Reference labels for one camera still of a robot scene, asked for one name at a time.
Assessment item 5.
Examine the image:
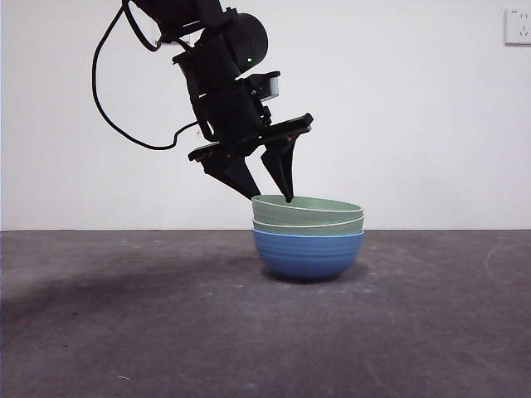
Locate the green ribbed bowl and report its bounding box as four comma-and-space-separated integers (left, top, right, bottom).
251, 215, 367, 238
251, 194, 366, 227

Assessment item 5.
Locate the blue ribbed bowl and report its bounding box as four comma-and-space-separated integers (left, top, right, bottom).
252, 229, 367, 284

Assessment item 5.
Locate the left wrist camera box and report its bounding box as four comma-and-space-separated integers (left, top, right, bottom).
247, 70, 282, 104

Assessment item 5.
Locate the white wall socket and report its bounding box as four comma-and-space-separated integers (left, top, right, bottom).
504, 7, 531, 47

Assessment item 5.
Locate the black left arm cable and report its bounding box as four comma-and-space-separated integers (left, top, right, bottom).
91, 0, 201, 152

